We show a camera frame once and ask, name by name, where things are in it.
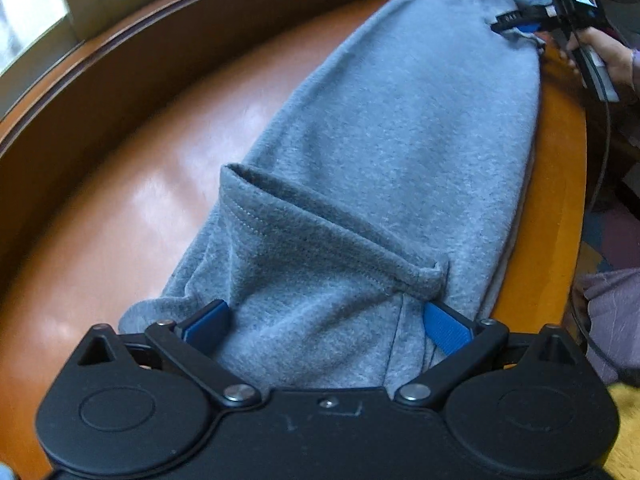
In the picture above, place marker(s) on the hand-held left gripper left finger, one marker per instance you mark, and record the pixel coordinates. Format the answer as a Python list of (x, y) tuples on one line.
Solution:
[(207, 327)]

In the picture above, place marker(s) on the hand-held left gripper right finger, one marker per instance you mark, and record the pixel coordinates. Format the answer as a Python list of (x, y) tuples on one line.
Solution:
[(447, 330)]

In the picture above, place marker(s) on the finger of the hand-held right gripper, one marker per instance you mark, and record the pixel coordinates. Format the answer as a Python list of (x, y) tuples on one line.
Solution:
[(527, 27), (520, 14)]

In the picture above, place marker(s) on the grey sweatpants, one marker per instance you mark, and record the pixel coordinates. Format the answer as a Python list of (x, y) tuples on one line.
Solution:
[(375, 160)]

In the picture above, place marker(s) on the person's right hand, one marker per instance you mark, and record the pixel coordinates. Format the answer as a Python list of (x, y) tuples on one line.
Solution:
[(617, 60)]

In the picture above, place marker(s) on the person's lilac clothing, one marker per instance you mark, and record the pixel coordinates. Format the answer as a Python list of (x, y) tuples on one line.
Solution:
[(617, 320)]

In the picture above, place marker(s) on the yellow plush toy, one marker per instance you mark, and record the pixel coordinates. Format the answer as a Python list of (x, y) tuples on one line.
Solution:
[(627, 430)]

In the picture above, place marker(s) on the wooden framed window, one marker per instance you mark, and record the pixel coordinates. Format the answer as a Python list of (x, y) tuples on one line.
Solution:
[(30, 10)]

